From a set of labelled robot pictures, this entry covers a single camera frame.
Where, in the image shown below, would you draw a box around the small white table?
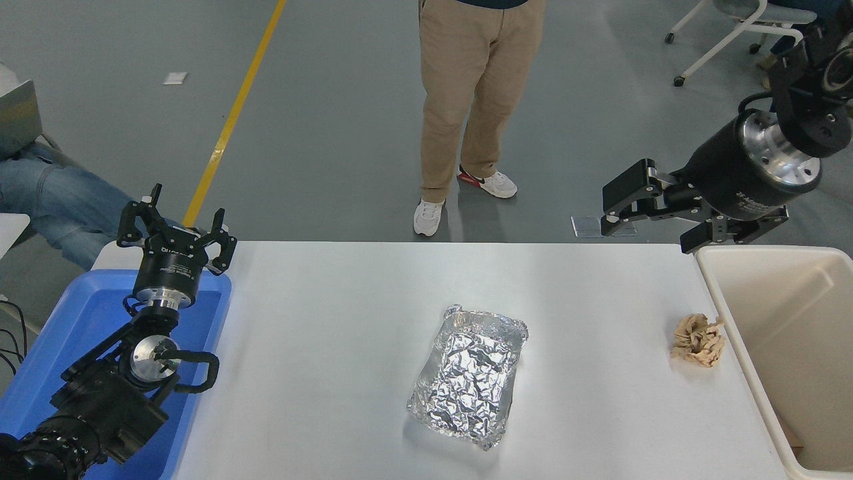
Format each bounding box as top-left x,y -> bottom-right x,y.
0,213 -> 31,259

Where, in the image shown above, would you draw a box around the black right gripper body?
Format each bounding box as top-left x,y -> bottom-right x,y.
668,115 -> 788,222

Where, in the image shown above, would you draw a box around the white frame chair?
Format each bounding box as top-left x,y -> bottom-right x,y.
664,0 -> 820,87

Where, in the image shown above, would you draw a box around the standing person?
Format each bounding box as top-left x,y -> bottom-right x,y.
413,0 -> 547,237

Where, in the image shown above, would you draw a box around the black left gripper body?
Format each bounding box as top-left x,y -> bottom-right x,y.
135,227 -> 213,293

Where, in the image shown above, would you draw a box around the large pale bin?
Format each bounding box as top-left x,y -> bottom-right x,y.
695,245 -> 853,480

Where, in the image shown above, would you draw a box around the blue plastic tray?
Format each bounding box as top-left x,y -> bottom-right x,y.
0,269 -> 233,480

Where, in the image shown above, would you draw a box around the black cables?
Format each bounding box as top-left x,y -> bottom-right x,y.
0,299 -> 29,374

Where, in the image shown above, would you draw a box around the foil tray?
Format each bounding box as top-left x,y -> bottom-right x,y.
407,305 -> 530,452

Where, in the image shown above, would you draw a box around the seated person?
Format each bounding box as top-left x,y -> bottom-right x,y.
0,143 -> 184,271
756,0 -> 853,91

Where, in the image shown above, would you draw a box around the crumpled tan paper ball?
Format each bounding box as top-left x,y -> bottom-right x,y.
670,313 -> 727,369

